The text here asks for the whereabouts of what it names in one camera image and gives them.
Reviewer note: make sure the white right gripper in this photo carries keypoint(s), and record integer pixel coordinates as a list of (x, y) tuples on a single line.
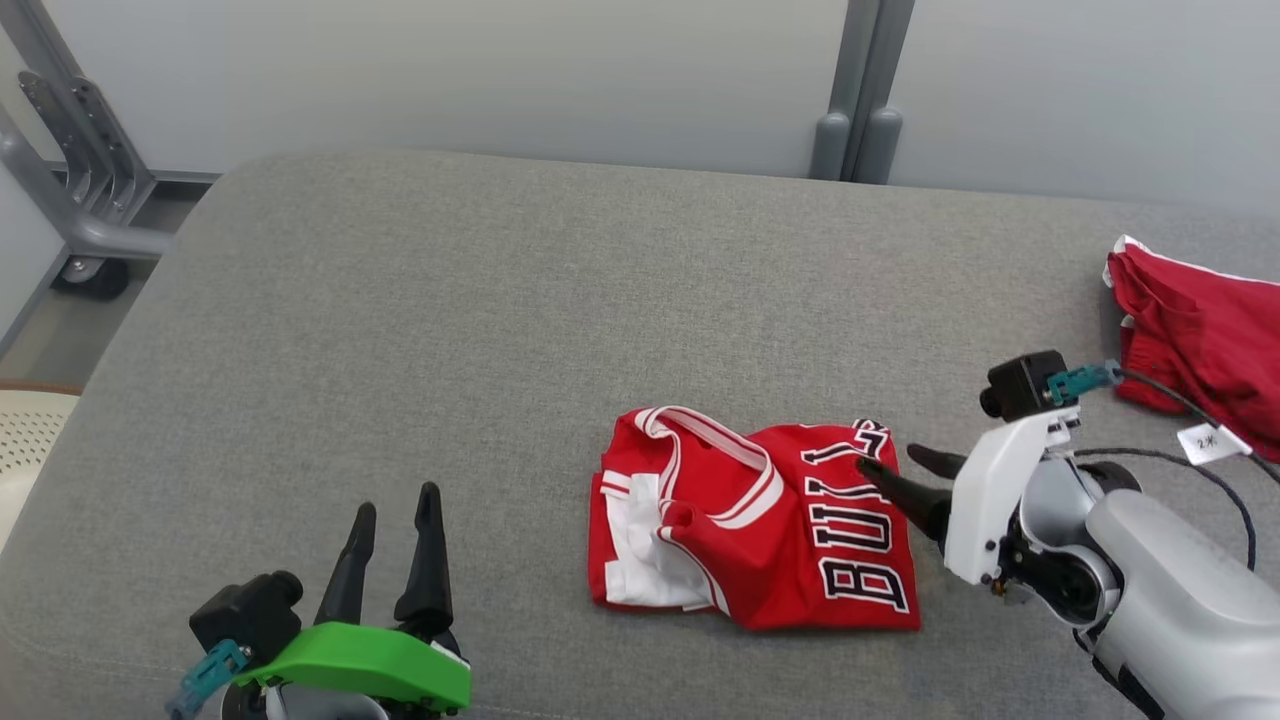
[(985, 500)]

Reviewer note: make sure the grey partition post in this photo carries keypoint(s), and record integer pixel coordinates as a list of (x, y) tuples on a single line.
[(878, 150), (830, 150)]

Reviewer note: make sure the grey partition base rail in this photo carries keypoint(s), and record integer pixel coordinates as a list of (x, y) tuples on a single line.
[(185, 177)]

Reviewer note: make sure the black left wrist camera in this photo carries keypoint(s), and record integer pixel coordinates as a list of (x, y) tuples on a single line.
[(245, 615)]

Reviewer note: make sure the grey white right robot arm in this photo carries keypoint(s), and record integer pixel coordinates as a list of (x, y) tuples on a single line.
[(1180, 600)]

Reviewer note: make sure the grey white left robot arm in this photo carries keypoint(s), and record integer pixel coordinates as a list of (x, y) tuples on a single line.
[(320, 705)]

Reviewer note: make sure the grey metal rack frame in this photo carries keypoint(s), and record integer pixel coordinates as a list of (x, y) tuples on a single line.
[(120, 240)]

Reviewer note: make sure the red white sports shorts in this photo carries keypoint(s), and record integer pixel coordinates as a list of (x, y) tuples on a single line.
[(1200, 330)]

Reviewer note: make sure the beige perforated laundry basket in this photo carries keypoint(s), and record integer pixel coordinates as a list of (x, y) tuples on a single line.
[(30, 440)]

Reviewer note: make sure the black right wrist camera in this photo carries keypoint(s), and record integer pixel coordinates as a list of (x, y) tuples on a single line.
[(1020, 385)]

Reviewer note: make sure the black caster wheel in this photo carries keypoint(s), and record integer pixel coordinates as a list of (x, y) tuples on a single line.
[(95, 278)]

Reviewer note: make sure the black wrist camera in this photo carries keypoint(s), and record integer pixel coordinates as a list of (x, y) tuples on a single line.
[(1020, 385), (245, 615)]

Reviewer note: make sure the red white basketball jersey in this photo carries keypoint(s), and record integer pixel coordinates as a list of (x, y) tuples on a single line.
[(780, 560)]

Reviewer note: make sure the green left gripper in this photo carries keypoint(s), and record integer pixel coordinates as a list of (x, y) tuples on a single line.
[(370, 660)]

